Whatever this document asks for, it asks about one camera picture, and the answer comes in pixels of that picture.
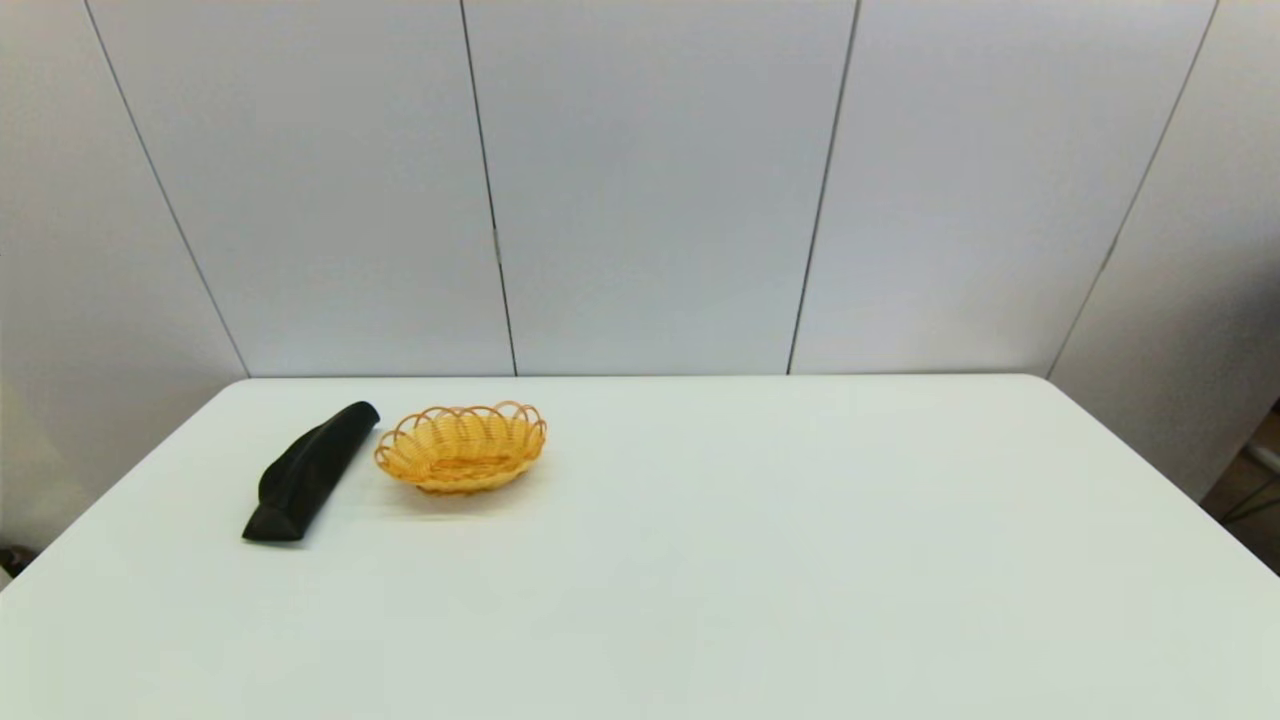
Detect black leather glasses case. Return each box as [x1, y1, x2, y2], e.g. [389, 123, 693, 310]
[241, 401, 382, 544]

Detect yellow woven wicker basket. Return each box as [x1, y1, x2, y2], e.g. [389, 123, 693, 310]
[374, 401, 548, 495]

